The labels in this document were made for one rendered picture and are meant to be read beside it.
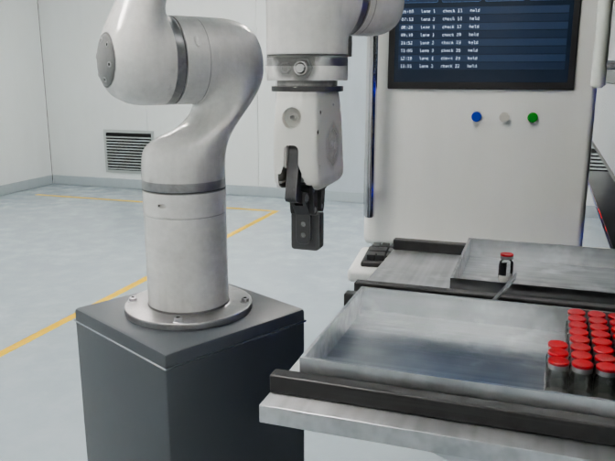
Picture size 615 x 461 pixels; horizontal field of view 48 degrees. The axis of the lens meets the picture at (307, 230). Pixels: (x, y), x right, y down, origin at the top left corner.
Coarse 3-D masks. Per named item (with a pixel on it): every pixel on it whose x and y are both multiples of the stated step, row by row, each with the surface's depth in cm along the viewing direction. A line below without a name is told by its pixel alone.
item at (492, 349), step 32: (352, 320) 91; (384, 320) 92; (416, 320) 92; (448, 320) 92; (480, 320) 91; (512, 320) 90; (544, 320) 89; (320, 352) 78; (352, 352) 82; (384, 352) 82; (416, 352) 82; (448, 352) 82; (480, 352) 82; (512, 352) 82; (544, 352) 82; (416, 384) 69; (448, 384) 68; (480, 384) 66; (512, 384) 74; (544, 384) 74; (608, 416) 63
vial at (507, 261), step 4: (512, 256) 108; (504, 260) 108; (508, 260) 108; (500, 264) 109; (504, 264) 108; (508, 264) 108; (512, 264) 108; (500, 268) 109; (504, 268) 108; (508, 268) 108; (512, 268) 108; (500, 272) 109; (504, 272) 108; (508, 272) 108; (512, 272) 109; (500, 276) 109; (504, 276) 108; (508, 276) 108; (500, 280) 109; (504, 280) 108; (508, 280) 108
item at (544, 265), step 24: (480, 240) 123; (456, 264) 107; (480, 264) 119; (528, 264) 119; (552, 264) 119; (576, 264) 119; (600, 264) 117; (456, 288) 100; (480, 288) 99; (528, 288) 97; (552, 288) 96; (576, 288) 106; (600, 288) 106
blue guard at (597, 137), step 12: (612, 84) 162; (600, 96) 194; (612, 96) 160; (600, 108) 191; (612, 108) 157; (600, 120) 188; (612, 120) 155; (600, 132) 185; (612, 132) 153; (600, 144) 182; (612, 144) 151; (612, 156) 149; (612, 168) 147
